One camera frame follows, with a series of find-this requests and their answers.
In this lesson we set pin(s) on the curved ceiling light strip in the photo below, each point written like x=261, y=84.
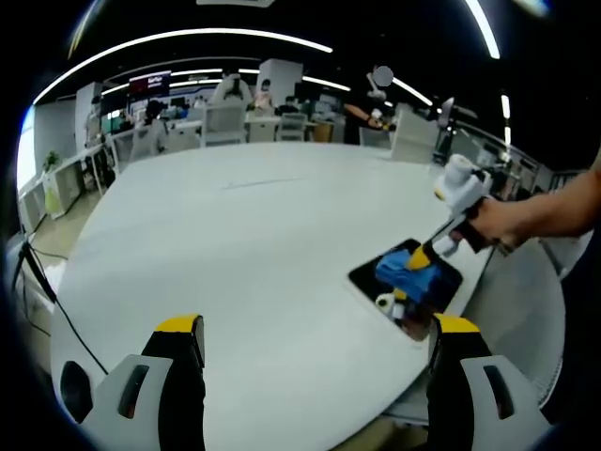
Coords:
x=211, y=31

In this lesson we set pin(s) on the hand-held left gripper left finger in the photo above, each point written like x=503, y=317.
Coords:
x=180, y=404

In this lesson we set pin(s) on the white mesh chair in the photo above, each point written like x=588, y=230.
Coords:
x=292, y=128
x=225, y=124

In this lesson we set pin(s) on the red sign screen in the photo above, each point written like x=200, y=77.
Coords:
x=149, y=84

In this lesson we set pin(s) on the yellow green bag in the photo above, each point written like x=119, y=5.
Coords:
x=52, y=195

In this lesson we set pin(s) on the black tray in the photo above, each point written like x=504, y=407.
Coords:
x=366, y=277

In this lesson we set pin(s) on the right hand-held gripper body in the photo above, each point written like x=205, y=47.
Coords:
x=462, y=188

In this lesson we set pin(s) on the white chair backrest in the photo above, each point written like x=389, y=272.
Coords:
x=415, y=136

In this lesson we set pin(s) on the person's right hand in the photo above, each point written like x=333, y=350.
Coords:
x=500, y=225

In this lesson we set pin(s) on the green potted plant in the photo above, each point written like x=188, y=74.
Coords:
x=52, y=160

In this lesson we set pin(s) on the blue cleaning cloth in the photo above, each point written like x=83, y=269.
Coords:
x=399, y=277

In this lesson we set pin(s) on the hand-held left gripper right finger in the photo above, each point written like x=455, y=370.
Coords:
x=448, y=404

